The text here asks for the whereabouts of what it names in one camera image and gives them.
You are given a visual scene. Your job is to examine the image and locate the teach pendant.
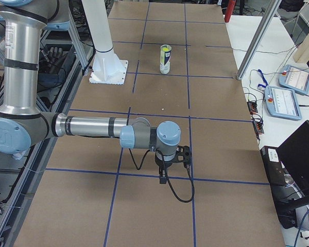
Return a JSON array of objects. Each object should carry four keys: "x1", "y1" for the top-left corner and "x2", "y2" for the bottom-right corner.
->
[
  {"x1": 264, "y1": 85, "x2": 302, "y2": 120},
  {"x1": 279, "y1": 64, "x2": 309, "y2": 95}
]

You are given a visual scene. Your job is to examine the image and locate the near teach pendant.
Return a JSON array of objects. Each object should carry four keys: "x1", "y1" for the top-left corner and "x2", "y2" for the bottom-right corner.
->
[{"x1": 264, "y1": 85, "x2": 302, "y2": 120}]

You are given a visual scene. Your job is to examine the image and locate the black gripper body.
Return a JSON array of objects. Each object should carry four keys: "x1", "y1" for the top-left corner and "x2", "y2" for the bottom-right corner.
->
[{"x1": 155, "y1": 150, "x2": 180, "y2": 168}]

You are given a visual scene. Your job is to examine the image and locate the black computer box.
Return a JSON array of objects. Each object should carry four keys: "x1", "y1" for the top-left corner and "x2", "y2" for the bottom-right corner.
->
[{"x1": 261, "y1": 146, "x2": 309, "y2": 231}]

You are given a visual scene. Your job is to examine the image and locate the red fire extinguisher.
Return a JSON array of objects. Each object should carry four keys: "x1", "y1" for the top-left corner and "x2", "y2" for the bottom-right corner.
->
[{"x1": 225, "y1": 0, "x2": 236, "y2": 23}]

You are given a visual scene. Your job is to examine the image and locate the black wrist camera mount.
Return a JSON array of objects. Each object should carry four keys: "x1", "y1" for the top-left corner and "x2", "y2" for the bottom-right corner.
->
[{"x1": 175, "y1": 146, "x2": 192, "y2": 168}]

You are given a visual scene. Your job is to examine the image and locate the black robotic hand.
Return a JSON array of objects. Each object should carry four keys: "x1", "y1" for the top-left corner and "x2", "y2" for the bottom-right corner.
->
[{"x1": 39, "y1": 46, "x2": 67, "y2": 74}]

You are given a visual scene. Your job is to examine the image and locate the far teach pendant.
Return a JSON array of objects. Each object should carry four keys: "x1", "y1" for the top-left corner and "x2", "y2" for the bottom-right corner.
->
[{"x1": 279, "y1": 64, "x2": 309, "y2": 95}]

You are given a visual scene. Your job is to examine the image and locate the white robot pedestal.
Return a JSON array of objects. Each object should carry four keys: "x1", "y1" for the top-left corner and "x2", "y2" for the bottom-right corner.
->
[{"x1": 82, "y1": 0, "x2": 128, "y2": 85}]

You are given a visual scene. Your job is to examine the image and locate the aluminium frame post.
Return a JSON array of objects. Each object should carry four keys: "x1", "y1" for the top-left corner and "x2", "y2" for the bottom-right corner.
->
[{"x1": 236, "y1": 0, "x2": 281, "y2": 80}]

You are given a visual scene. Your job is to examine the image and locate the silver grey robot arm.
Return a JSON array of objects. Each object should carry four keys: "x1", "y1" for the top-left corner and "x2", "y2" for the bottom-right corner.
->
[{"x1": 0, "y1": 1, "x2": 181, "y2": 184}]

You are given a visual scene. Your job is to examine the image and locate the clear tennis ball can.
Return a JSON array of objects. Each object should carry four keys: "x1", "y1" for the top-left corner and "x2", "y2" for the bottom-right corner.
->
[{"x1": 160, "y1": 44, "x2": 171, "y2": 74}]

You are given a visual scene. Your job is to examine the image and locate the orange black connector board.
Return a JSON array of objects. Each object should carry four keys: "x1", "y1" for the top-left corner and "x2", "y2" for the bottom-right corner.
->
[{"x1": 247, "y1": 101, "x2": 258, "y2": 114}]

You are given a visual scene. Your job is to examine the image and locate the wooden plank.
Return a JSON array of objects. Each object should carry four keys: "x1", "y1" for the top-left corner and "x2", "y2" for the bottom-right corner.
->
[{"x1": 293, "y1": 0, "x2": 309, "y2": 64}]

